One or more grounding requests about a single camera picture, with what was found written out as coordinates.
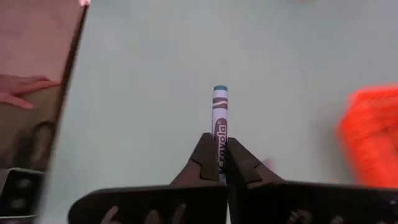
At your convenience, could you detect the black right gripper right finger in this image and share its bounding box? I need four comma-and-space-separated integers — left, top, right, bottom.
226, 137, 398, 224

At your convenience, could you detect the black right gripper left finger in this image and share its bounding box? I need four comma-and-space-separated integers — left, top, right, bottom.
67, 133, 228, 224

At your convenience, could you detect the teal crayon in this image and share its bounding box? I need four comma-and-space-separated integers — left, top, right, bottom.
211, 85, 229, 185

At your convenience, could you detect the orange plastic basket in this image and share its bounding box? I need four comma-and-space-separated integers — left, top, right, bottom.
337, 83, 398, 189

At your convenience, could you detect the person's hand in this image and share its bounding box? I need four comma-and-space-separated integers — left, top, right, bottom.
0, 73, 60, 110

